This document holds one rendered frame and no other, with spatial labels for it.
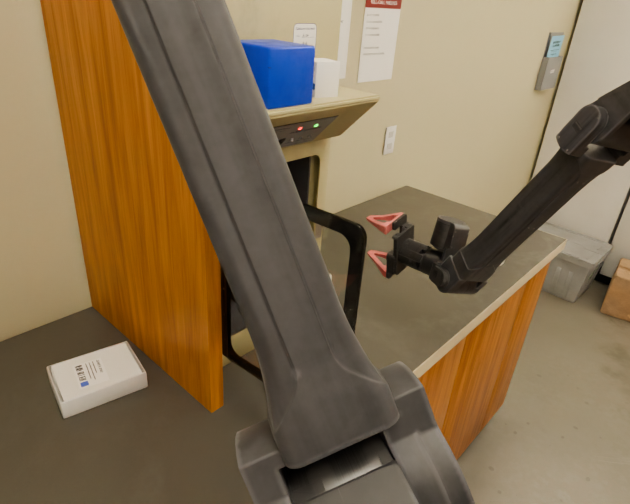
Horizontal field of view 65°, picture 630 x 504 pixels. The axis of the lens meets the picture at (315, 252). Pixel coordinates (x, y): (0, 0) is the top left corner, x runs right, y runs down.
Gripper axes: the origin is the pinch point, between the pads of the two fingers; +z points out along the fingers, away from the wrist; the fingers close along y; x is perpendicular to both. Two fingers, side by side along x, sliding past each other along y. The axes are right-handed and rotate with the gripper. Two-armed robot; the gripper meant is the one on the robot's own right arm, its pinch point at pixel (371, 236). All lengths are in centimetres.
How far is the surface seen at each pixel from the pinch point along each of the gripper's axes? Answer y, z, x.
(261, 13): 49, 11, 14
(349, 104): 32.7, -0.1, 5.8
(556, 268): -149, 9, -205
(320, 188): 10.5, 11.2, 3.6
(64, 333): -13, 45, 57
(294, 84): 40.1, 0.4, 18.4
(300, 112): 35.5, -0.1, 18.2
